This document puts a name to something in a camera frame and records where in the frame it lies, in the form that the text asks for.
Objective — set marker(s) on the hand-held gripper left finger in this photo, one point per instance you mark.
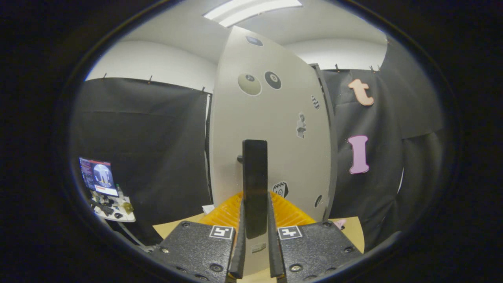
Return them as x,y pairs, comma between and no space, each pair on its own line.
237,251

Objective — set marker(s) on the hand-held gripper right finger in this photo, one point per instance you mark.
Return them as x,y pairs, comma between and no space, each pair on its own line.
274,251

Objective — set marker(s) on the grey shoe cabinet door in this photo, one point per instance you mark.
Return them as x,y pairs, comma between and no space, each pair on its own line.
275,157

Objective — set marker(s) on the pink and green plush toy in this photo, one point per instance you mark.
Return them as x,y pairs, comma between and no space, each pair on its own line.
340,223

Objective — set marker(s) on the black backdrop cloth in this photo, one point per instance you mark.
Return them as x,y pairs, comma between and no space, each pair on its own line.
149,137

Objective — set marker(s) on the computer monitor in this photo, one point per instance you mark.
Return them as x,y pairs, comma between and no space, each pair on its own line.
98,177

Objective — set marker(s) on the long ceiling light panel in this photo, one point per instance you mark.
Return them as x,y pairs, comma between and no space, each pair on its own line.
251,10

